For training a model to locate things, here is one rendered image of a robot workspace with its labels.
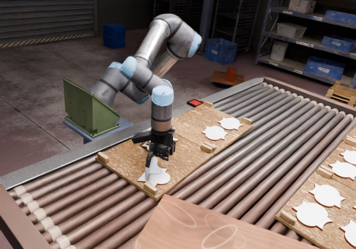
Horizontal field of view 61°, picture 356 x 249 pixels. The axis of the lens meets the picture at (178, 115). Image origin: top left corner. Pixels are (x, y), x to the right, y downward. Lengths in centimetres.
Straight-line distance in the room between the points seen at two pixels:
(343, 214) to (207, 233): 62
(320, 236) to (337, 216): 15
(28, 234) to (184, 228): 46
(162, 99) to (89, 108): 59
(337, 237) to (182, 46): 97
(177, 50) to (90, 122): 56
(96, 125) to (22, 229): 67
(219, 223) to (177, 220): 12
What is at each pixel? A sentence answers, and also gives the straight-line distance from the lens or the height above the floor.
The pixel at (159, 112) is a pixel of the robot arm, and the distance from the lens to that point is 105.
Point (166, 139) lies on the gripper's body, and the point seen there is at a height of 114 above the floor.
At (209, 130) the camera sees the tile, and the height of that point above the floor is 94.
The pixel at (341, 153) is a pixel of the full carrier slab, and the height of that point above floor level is 95.
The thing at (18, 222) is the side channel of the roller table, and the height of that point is 95.
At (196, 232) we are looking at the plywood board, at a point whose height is 104.
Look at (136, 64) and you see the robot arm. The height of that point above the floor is 137.
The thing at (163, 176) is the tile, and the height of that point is 94.
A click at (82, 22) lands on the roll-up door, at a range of 668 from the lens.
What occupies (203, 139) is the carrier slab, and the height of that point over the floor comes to 94.
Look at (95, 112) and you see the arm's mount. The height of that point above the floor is 101.
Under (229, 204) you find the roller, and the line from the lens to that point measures 122.
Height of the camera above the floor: 173
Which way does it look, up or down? 28 degrees down
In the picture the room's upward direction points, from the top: 8 degrees clockwise
